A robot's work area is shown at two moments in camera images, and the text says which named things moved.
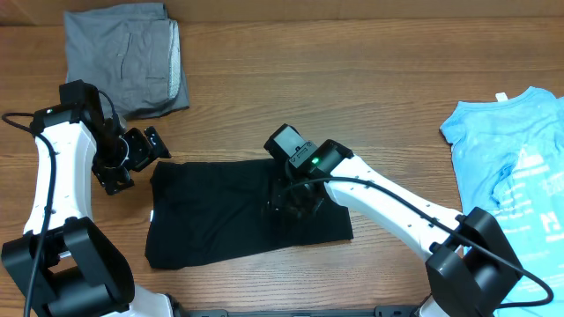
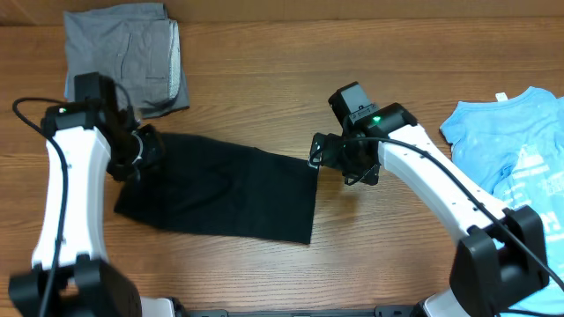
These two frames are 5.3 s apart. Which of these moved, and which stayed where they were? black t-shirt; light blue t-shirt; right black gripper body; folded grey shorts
Moved: right black gripper body; black t-shirt
Stayed: light blue t-shirt; folded grey shorts
